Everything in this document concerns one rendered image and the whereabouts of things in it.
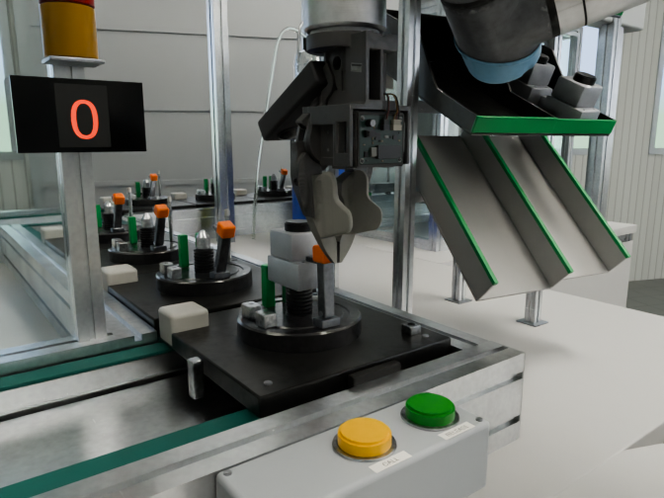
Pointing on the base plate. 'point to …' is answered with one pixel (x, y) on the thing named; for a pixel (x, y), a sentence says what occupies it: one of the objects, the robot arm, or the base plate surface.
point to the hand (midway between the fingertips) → (332, 249)
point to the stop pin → (196, 377)
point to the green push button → (430, 409)
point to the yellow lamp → (68, 30)
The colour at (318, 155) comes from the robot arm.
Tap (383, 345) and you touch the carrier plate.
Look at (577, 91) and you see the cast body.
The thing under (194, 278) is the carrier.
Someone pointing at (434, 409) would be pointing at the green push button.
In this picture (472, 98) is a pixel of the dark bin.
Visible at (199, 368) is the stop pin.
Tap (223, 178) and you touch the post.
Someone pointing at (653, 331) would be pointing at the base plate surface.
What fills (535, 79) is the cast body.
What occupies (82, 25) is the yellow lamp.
